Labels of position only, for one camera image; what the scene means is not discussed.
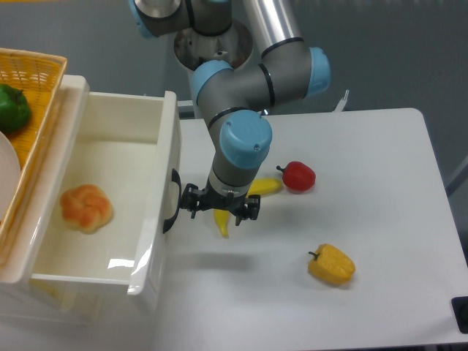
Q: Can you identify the yellow banana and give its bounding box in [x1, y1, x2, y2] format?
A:
[214, 178, 283, 238]

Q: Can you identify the orange bread roll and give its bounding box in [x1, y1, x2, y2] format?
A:
[59, 184, 113, 233]

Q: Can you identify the black corner object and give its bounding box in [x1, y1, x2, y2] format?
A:
[451, 296, 468, 334]

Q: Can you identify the red bell pepper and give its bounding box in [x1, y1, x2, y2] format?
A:
[276, 161, 316, 193]

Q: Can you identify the green bell pepper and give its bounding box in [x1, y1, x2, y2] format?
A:
[1, 84, 31, 134]

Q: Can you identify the white clip behind table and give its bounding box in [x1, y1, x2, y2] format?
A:
[333, 89, 350, 113]

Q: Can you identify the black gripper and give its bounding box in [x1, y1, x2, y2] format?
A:
[180, 181, 261, 226]

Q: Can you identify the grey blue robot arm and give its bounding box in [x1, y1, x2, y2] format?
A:
[129, 1, 331, 221]

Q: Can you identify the white drawer cabinet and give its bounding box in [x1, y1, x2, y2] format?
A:
[1, 75, 89, 323]

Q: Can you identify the yellow woven basket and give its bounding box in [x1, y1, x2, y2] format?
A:
[1, 48, 67, 262]

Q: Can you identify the white drawer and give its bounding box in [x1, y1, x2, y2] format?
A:
[31, 91, 181, 313]

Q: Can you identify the white plate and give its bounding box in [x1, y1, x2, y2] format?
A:
[0, 133, 20, 219]

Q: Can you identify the yellow bell pepper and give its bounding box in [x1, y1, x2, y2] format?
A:
[308, 244, 355, 285]

